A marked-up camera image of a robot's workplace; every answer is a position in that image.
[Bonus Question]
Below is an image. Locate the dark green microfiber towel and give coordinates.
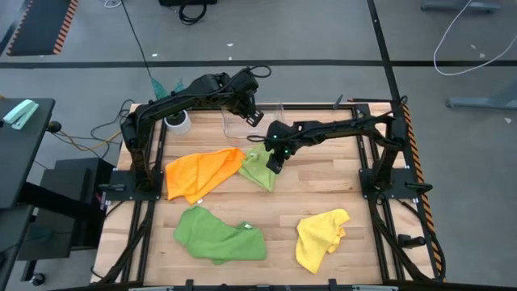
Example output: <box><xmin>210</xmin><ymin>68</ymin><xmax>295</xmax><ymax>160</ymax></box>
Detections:
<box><xmin>173</xmin><ymin>205</ymin><xmax>267</xmax><ymax>267</ymax></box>

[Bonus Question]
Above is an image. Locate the thin black hanging cable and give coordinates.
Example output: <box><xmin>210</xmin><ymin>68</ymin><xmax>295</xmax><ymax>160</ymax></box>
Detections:
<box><xmin>120</xmin><ymin>0</ymin><xmax>153</xmax><ymax>81</ymax></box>

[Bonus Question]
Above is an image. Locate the black side desk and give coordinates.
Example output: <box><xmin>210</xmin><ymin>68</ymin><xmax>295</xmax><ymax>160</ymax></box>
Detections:
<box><xmin>0</xmin><ymin>96</ymin><xmax>57</xmax><ymax>291</ymax></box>

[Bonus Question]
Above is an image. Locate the clear plastic bin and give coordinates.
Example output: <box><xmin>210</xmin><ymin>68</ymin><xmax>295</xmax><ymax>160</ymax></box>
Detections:
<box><xmin>221</xmin><ymin>99</ymin><xmax>286</xmax><ymax>149</ymax></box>

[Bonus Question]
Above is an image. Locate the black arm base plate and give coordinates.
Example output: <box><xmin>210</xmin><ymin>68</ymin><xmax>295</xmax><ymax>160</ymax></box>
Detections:
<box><xmin>358</xmin><ymin>167</ymin><xmax>434</xmax><ymax>201</ymax></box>
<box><xmin>99</xmin><ymin>169</ymin><xmax>163</xmax><ymax>202</ymax></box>

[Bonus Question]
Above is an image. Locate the light green microfiber towel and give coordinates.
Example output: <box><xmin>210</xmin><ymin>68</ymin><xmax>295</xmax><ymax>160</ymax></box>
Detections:
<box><xmin>237</xmin><ymin>143</ymin><xmax>280</xmax><ymax>193</ymax></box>

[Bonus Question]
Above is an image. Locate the orange black hazard tape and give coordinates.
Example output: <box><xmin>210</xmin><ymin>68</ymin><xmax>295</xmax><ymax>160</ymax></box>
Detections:
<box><xmin>399</xmin><ymin>100</ymin><xmax>448</xmax><ymax>283</ymax></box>

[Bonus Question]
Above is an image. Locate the yellow microfiber towel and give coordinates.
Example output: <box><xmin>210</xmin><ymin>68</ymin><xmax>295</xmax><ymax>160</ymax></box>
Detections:
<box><xmin>294</xmin><ymin>208</ymin><xmax>351</xmax><ymax>276</ymax></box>

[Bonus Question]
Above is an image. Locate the black cable bundle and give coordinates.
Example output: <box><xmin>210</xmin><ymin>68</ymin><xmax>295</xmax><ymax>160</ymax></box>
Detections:
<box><xmin>369</xmin><ymin>197</ymin><xmax>448</xmax><ymax>282</ymax></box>
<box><xmin>96</xmin><ymin>200</ymin><xmax>157</xmax><ymax>284</ymax></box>

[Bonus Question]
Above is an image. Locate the grey desk foot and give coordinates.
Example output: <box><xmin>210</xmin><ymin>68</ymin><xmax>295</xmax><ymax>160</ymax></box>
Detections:
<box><xmin>446</xmin><ymin>78</ymin><xmax>517</xmax><ymax>111</ymax></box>
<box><xmin>420</xmin><ymin>0</ymin><xmax>502</xmax><ymax>12</ymax></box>

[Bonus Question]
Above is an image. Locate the orange microfiber towel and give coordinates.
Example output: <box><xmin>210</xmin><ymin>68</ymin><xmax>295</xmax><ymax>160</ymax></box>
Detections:
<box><xmin>165</xmin><ymin>147</ymin><xmax>247</xmax><ymax>206</ymax></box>

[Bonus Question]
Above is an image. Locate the white floor cable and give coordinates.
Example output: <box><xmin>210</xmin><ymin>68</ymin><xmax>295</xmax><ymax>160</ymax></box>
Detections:
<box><xmin>432</xmin><ymin>0</ymin><xmax>517</xmax><ymax>78</ymax></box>

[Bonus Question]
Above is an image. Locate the black cable tangle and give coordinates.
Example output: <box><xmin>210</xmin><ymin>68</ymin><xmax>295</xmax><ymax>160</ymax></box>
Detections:
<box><xmin>90</xmin><ymin>98</ymin><xmax>137</xmax><ymax>161</ymax></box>

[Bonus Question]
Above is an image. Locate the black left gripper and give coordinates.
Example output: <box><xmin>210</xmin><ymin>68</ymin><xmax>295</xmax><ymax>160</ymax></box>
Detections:
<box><xmin>225</xmin><ymin>72</ymin><xmax>266</xmax><ymax>129</ymax></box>

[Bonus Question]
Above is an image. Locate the mint green stapler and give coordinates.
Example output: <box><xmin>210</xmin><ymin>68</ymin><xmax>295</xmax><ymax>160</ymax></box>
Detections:
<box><xmin>2</xmin><ymin>99</ymin><xmax>40</xmax><ymax>131</ymax></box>

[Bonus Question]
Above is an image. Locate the black clamp knob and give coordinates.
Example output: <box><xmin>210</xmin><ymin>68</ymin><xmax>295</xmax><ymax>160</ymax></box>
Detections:
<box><xmin>397</xmin><ymin>234</ymin><xmax>427</xmax><ymax>249</ymax></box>

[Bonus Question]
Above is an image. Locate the black cabinet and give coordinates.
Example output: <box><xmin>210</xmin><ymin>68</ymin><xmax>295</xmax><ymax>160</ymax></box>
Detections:
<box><xmin>18</xmin><ymin>157</ymin><xmax>116</xmax><ymax>260</ymax></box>

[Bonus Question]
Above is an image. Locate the yellow cable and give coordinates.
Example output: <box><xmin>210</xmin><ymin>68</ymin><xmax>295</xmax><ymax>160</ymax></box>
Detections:
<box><xmin>60</xmin><ymin>128</ymin><xmax>127</xmax><ymax>151</ymax></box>

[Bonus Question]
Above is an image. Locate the black aluminium table frame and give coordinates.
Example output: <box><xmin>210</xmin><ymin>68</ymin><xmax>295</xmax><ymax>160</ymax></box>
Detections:
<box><xmin>90</xmin><ymin>100</ymin><xmax>448</xmax><ymax>291</ymax></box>

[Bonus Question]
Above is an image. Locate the black orange-striped floor mat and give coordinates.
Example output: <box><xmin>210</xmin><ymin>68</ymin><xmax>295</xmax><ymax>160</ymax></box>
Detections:
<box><xmin>6</xmin><ymin>0</ymin><xmax>80</xmax><ymax>57</ymax></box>

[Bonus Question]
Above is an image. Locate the black coiled floor cable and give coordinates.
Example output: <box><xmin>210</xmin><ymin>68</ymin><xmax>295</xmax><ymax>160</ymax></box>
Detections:
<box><xmin>177</xmin><ymin>2</ymin><xmax>208</xmax><ymax>27</ymax></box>

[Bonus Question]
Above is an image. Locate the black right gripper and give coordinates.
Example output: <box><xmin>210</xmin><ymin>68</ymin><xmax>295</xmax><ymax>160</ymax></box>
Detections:
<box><xmin>264</xmin><ymin>120</ymin><xmax>300</xmax><ymax>175</ymax></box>

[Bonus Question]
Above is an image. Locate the artificial plant in white pot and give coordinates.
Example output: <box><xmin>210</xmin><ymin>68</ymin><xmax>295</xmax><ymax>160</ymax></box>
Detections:
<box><xmin>149</xmin><ymin>76</ymin><xmax>192</xmax><ymax>136</ymax></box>

